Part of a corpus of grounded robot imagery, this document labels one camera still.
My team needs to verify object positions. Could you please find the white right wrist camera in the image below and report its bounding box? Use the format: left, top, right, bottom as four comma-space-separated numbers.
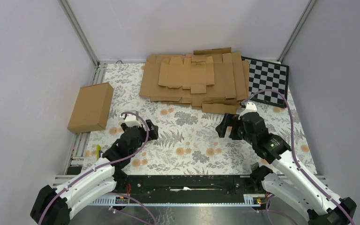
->
238, 102, 257, 120

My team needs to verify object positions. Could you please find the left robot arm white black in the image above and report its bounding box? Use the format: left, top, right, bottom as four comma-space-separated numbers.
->
30, 120, 159, 225

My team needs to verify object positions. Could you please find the aluminium frame post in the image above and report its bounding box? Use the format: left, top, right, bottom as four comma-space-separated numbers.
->
58, 0, 100, 67
277, 0, 318, 62

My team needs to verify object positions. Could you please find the floral patterned table mat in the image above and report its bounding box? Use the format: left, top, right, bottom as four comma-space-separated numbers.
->
82, 63, 318, 176

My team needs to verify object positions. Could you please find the left aluminium frame post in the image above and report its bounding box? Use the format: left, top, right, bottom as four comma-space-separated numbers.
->
58, 0, 100, 67

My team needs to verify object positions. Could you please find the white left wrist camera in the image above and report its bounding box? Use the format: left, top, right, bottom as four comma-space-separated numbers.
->
121, 113, 142, 127

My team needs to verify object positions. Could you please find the folded brown cardboard box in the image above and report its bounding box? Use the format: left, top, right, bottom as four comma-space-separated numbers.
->
67, 82, 113, 134

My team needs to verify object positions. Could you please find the stack of flat cardboard blanks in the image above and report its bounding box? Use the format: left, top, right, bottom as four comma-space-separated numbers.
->
139, 47, 249, 114

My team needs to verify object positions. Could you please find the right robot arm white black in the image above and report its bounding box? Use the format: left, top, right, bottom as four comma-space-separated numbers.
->
216, 112, 356, 225

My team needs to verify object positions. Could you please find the yellow green small tool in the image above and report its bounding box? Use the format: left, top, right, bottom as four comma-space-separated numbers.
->
96, 145, 102, 160

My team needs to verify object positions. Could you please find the black white checkerboard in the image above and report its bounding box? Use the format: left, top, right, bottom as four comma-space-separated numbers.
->
241, 56, 290, 108

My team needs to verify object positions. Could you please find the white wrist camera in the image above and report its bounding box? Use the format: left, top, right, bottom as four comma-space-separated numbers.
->
121, 113, 142, 127
238, 102, 257, 120

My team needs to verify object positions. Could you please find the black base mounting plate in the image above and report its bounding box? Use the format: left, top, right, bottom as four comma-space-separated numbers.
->
114, 175, 266, 204

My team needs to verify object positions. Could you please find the right aluminium frame post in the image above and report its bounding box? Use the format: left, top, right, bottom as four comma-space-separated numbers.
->
277, 0, 318, 62

